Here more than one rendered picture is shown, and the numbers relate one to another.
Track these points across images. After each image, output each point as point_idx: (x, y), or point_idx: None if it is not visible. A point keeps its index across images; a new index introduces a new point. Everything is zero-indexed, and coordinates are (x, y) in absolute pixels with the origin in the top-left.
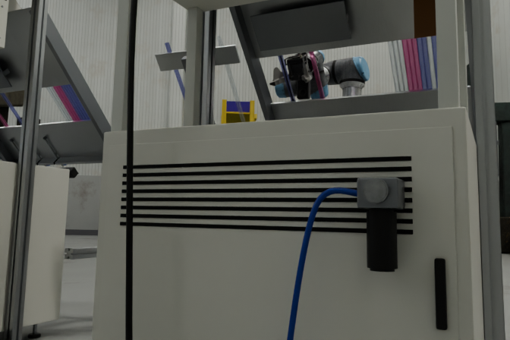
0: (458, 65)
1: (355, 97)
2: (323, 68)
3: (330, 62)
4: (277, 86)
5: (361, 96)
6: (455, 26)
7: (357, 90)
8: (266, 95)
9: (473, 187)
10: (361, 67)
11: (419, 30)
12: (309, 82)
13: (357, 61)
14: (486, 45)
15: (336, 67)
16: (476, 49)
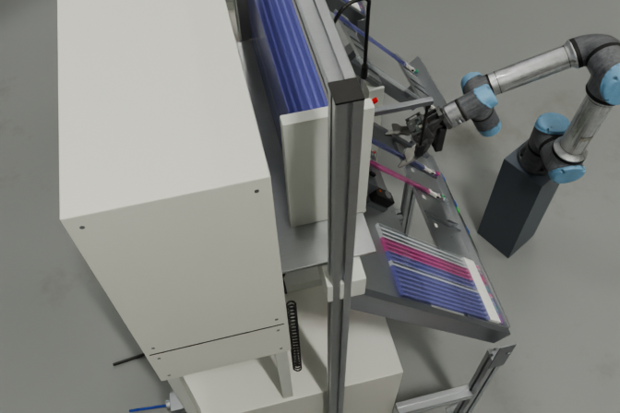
0: (196, 411)
1: (423, 217)
2: (484, 118)
3: (593, 46)
4: (461, 82)
5: (426, 222)
6: (184, 407)
7: (596, 109)
8: (383, 139)
9: None
10: (604, 95)
11: None
12: (439, 140)
13: (604, 82)
14: (329, 374)
15: (590, 62)
16: (327, 368)
